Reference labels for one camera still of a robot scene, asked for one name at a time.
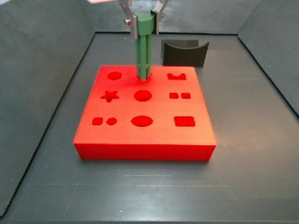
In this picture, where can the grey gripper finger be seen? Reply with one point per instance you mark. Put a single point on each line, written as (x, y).
(131, 18)
(158, 11)

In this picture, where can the green three-prong peg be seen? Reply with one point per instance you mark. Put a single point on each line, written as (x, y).
(143, 44)

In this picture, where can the black curved cradle holder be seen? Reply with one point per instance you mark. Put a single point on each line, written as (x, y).
(183, 52)

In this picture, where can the red shape-sorter block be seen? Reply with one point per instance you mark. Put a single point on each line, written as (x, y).
(151, 120)

